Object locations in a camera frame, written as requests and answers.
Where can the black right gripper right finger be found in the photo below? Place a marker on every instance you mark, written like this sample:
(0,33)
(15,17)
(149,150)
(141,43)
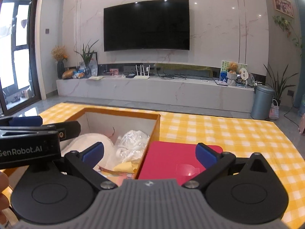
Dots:
(215,165)

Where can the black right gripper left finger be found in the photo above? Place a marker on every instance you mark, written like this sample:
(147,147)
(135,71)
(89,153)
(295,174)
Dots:
(81,165)

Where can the cream fabric slipper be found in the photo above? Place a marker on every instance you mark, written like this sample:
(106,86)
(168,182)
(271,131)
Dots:
(84,141)

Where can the white plastic bag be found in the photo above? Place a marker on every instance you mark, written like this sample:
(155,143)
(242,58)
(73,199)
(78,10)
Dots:
(131,146)

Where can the red mat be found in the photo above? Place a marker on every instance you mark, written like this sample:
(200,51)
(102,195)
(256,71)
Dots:
(166,160)

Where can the yellow checkered tablecloth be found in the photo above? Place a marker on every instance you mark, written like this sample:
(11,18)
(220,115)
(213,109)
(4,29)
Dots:
(264,188)

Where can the glass balcony door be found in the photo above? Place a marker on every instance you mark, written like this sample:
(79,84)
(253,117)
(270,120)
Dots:
(19,79)

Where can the white marble tv console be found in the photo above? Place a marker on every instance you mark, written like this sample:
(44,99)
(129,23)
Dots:
(191,92)

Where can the grey metal trash bin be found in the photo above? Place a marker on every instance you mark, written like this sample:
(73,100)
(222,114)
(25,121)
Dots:
(263,96)

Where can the pink woven handbag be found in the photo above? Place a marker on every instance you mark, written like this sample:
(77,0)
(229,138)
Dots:
(274,110)

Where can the dried yellow flowers vase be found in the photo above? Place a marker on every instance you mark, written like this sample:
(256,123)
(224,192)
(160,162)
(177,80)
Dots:
(59,53)

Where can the brown teddy bear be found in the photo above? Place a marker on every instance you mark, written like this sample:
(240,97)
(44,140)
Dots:
(232,67)

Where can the green leafy floor plant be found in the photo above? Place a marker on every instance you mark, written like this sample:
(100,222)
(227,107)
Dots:
(279,83)

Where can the white wifi router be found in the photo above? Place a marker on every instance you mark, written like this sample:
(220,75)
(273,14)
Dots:
(141,73)

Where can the blue water jug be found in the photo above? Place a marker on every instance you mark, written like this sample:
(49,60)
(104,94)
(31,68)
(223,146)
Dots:
(301,110)

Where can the green plant in glass vase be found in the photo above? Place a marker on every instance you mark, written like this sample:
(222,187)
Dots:
(86,54)

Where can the trailing ivy plant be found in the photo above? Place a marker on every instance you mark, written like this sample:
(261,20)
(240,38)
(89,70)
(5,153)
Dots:
(287,27)

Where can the black wall television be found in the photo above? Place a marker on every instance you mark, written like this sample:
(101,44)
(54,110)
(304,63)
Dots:
(157,24)

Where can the framed wall picture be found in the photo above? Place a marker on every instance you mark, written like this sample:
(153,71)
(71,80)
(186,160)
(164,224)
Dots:
(285,7)

